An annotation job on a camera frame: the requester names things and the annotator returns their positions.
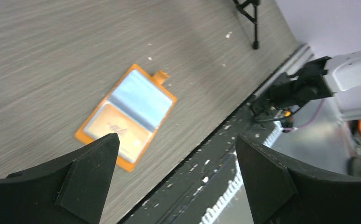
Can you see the orange card holder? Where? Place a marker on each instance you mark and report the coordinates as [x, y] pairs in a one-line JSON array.
[[140, 96]]

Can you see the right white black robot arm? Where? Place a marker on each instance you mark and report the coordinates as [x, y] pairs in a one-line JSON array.
[[318, 79]]

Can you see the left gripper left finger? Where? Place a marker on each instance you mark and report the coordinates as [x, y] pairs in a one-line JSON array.
[[70, 189]]

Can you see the gold credit card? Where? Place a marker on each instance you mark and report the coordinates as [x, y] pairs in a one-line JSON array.
[[109, 119]]

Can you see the black microphone tripod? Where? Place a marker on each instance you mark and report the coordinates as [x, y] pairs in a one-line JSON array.
[[253, 18]]

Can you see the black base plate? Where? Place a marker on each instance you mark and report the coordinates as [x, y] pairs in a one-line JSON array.
[[202, 178]]

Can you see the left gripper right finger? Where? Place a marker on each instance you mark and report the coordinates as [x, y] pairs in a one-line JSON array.
[[284, 190]]

